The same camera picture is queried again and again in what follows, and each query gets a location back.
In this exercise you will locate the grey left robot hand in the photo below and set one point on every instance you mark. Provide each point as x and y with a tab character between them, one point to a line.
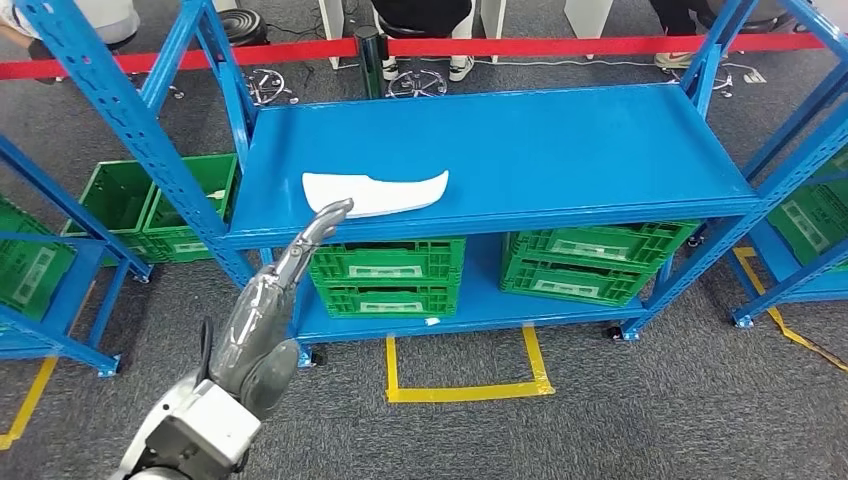
255	331

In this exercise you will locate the white curved plastic part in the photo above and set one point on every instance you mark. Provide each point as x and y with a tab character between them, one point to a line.
371	192

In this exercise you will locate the green open plastic crate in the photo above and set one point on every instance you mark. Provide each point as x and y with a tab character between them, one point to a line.
179	245
112	205

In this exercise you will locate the yellow floor tape square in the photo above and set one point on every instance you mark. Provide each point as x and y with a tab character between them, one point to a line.
775	314
30	404
464	394

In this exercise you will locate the red barrier belt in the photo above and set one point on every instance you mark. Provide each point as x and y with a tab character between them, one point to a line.
265	54
563	46

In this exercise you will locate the chrome base stool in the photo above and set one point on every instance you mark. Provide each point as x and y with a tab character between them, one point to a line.
719	83
417	85

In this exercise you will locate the black round stool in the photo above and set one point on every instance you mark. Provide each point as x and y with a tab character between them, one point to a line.
242	26

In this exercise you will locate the white desk panel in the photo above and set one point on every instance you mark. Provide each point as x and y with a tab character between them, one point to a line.
493	26
225	5
586	16
331	33

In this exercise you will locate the person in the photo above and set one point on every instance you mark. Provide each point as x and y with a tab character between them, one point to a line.
762	13
424	16
676	61
86	16

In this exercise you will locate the white power strip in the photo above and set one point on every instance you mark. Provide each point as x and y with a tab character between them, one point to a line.
754	77

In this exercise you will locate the black barrier post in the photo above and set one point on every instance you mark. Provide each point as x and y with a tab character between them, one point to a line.
371	60

